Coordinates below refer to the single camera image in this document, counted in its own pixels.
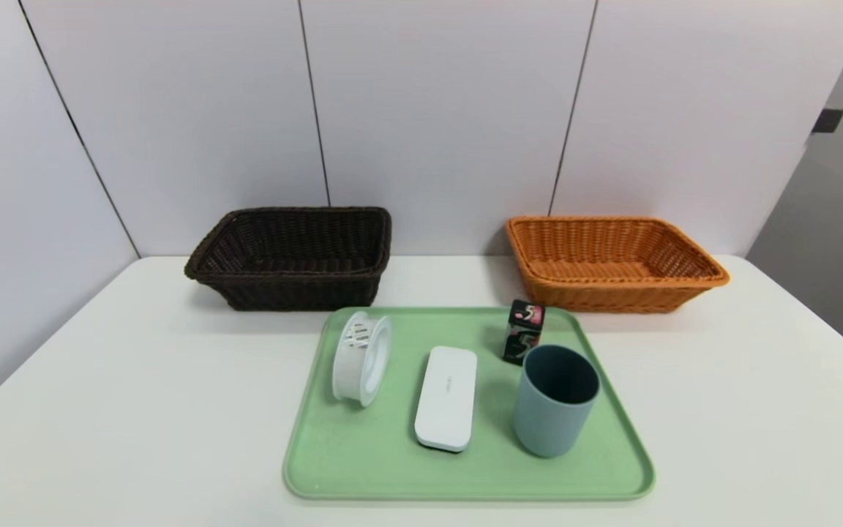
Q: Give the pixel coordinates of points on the black snack box pink print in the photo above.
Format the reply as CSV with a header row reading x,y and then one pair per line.
x,y
522,337

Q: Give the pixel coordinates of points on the white rectangular plastic case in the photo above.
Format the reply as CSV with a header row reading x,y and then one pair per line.
x,y
447,395

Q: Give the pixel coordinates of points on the blue-grey plastic cup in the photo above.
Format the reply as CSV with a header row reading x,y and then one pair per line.
x,y
549,428

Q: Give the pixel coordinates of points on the dark brown wicker basket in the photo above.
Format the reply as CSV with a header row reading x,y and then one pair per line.
x,y
282,293

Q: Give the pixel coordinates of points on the orange wicker basket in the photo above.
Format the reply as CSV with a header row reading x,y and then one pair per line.
x,y
612,296

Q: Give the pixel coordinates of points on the light green plastic tray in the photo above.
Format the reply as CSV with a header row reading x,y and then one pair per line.
x,y
392,476

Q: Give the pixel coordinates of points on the black wall bracket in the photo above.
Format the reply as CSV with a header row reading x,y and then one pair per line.
x,y
827,121

